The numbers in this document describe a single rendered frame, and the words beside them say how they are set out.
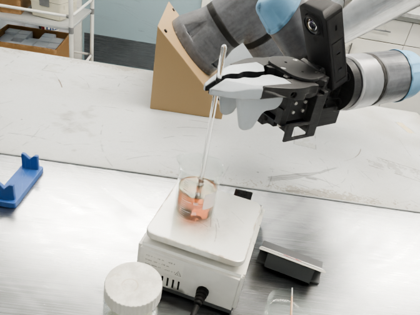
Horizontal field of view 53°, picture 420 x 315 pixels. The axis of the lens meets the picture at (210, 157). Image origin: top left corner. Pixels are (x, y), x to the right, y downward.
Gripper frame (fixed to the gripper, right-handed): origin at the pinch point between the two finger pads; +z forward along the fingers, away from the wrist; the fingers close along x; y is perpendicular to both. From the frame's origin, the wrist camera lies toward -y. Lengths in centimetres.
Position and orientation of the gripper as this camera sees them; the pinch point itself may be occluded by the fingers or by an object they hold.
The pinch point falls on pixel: (218, 82)
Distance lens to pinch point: 45.6
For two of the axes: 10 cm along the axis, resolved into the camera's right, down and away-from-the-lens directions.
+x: -5.3, -5.2, 6.7
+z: -8.3, 1.8, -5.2
